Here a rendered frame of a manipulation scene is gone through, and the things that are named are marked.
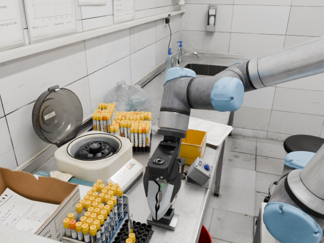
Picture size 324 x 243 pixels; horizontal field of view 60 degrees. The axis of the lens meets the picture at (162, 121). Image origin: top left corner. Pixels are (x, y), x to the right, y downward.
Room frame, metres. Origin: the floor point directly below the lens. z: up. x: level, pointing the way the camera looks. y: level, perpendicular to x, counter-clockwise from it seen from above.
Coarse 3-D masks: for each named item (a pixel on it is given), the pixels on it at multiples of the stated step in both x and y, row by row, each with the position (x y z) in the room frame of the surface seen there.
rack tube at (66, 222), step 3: (66, 219) 0.54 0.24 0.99; (63, 222) 0.53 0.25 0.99; (66, 222) 0.53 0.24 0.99; (66, 225) 0.53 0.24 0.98; (66, 228) 0.53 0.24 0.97; (69, 228) 0.54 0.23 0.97; (66, 231) 0.53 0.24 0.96; (69, 231) 0.53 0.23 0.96; (66, 234) 0.53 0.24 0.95; (69, 234) 0.53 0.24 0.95
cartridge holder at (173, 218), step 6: (168, 210) 0.67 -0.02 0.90; (174, 210) 0.67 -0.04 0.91; (150, 216) 0.66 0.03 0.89; (162, 216) 0.64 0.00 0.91; (168, 216) 0.66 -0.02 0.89; (174, 216) 0.66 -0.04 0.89; (150, 222) 0.64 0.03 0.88; (156, 222) 0.64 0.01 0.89; (162, 222) 0.63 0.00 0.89; (168, 222) 0.63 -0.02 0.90; (174, 222) 0.64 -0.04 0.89; (168, 228) 0.62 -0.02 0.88; (174, 228) 0.62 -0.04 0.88
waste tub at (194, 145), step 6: (186, 132) 1.09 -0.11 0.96; (192, 132) 1.09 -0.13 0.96; (198, 132) 1.08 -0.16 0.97; (204, 132) 1.07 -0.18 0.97; (186, 138) 1.09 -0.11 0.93; (192, 138) 1.08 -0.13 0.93; (198, 138) 1.08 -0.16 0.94; (204, 138) 1.01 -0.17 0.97; (186, 144) 0.96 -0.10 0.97; (192, 144) 0.96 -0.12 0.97; (198, 144) 1.08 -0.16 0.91; (204, 144) 1.03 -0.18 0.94; (180, 150) 0.97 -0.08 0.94; (186, 150) 0.96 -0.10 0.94; (192, 150) 0.96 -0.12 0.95; (198, 150) 0.95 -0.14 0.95; (204, 150) 1.04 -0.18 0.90; (180, 156) 0.97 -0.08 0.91; (186, 156) 0.96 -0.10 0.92; (192, 156) 0.95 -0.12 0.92; (198, 156) 0.95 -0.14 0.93; (186, 162) 0.96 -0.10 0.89; (192, 162) 0.95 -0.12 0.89
